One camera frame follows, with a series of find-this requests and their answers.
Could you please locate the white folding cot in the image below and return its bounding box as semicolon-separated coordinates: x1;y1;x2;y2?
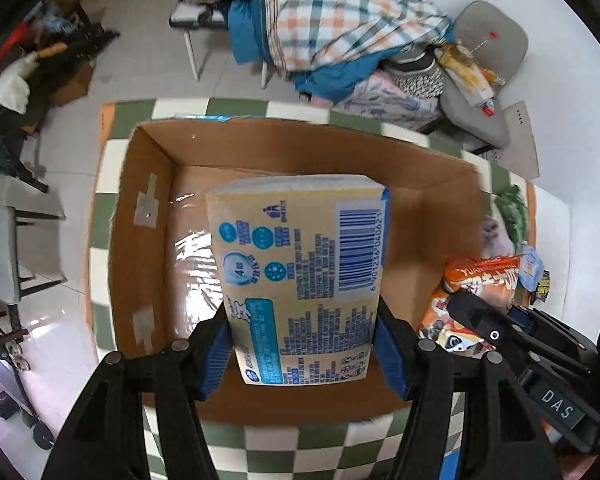
169;0;268;89

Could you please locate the yellow snack package on chair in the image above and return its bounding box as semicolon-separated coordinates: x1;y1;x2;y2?
434;42;505;117

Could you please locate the blue blanket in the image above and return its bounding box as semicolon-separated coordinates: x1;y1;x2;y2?
235;0;451;103

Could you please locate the green snack bag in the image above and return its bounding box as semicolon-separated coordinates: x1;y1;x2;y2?
494;184;529;250

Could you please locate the orange panda snack bag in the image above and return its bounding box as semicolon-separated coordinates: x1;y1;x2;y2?
418;256;520;358

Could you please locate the black yellow snack bag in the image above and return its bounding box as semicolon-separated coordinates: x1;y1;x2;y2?
530;269;550;306

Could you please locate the grey chair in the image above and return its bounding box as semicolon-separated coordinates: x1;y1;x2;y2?
440;0;529;154

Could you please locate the green white checkered mat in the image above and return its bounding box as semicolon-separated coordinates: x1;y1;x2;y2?
87;99;535;479

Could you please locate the lilac cloth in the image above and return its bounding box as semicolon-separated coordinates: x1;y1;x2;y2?
480;217;516;259

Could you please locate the white cloth bundle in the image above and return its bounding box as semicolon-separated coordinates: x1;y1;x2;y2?
0;52;38;115

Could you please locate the brown cardboard box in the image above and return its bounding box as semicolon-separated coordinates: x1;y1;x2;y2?
108;118;486;426

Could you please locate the plaid checkered blanket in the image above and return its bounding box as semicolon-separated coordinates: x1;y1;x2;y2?
263;0;451;72

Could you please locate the light blue tissue pack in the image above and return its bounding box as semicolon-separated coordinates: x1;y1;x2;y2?
518;244;544;292

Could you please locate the pink floral folded quilt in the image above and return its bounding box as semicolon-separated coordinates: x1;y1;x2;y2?
332;70;443;130

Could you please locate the black white patterned cushion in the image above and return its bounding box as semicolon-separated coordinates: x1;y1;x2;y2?
381;47;444;99

